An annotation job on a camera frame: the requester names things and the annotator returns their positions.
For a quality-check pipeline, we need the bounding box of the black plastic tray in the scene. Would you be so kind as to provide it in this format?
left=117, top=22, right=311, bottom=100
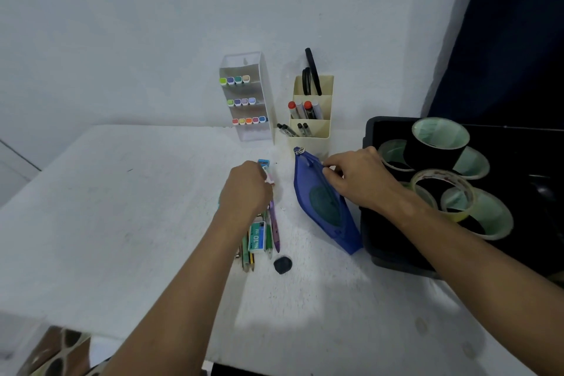
left=360, top=115, right=564, bottom=286

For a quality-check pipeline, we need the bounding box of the pile of pens and markers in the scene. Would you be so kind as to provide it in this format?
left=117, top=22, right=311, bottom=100
left=237, top=199, right=281, bottom=274

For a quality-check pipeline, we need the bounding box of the cream pen holder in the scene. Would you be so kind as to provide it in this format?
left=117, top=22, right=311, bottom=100
left=288, top=75, right=335, bottom=160

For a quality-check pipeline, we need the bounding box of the person's left forearm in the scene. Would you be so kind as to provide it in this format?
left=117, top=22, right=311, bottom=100
left=103, top=214, right=254, bottom=376

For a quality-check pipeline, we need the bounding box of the person's right forearm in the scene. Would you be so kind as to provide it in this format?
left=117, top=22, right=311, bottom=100
left=387, top=193, right=564, bottom=376

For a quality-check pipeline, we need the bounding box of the black cylindrical object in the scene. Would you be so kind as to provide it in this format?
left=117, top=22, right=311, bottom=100
left=528, top=174, right=564, bottom=213

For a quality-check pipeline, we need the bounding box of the patterned floor mat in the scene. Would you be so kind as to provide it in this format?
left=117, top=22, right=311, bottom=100
left=17, top=325, right=111, bottom=376

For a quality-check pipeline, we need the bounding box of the green transparent protractor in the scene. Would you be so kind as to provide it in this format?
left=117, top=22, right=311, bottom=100
left=308, top=185, right=343, bottom=227

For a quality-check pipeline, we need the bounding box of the teal staples box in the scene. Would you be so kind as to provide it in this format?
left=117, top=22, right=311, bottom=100
left=248, top=221, right=267, bottom=254

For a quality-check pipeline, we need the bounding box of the dark blue curtain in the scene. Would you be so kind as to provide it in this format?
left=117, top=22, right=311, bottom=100
left=421, top=0, right=564, bottom=130

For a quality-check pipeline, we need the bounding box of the person's right hand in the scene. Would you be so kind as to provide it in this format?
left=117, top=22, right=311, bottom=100
left=323, top=146, right=409, bottom=219

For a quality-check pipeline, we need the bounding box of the yellow clear tape roll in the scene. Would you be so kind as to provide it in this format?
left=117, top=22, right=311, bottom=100
left=409, top=168, right=478, bottom=222

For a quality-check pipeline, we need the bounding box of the clear tiered organizer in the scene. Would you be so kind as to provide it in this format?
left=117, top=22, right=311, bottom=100
left=219, top=52, right=276, bottom=145

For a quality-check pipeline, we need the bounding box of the person's left hand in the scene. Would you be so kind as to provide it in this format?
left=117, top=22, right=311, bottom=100
left=218, top=161, right=275, bottom=227

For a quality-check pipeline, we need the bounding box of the blue mesh pencil pouch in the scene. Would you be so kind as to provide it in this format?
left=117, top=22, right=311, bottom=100
left=293, top=146, right=364, bottom=256

